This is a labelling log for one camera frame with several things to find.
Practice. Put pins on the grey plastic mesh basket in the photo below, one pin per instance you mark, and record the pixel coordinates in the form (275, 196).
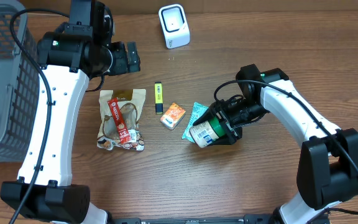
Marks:
(19, 85)

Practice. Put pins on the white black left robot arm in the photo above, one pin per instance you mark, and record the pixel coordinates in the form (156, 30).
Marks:
(66, 61)

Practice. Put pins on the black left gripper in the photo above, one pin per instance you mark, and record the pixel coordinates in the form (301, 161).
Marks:
(119, 63)

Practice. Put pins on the teal tissue pack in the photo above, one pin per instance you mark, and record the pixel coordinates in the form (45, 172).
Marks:
(197, 111)

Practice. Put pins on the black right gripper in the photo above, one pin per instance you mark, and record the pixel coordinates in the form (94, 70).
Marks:
(232, 133)

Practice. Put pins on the beige PanTree snack pouch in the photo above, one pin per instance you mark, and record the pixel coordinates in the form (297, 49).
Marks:
(131, 104)

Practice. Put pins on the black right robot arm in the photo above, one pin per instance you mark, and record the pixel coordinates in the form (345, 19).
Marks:
(328, 167)

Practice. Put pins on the orange snack box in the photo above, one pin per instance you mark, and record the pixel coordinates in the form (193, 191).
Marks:
(173, 116)

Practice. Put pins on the green lid jar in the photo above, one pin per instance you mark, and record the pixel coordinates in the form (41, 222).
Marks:
(204, 134)

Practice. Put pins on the yellow black marker pen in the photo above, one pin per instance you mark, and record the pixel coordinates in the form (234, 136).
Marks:
(158, 98)

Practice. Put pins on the white barcode scanner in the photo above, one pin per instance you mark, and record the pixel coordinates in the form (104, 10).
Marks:
(174, 26)

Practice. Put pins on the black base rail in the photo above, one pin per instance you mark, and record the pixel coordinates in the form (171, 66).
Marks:
(197, 220)

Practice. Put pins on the red Nescafe coffee stick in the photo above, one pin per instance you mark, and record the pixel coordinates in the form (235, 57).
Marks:
(119, 121)

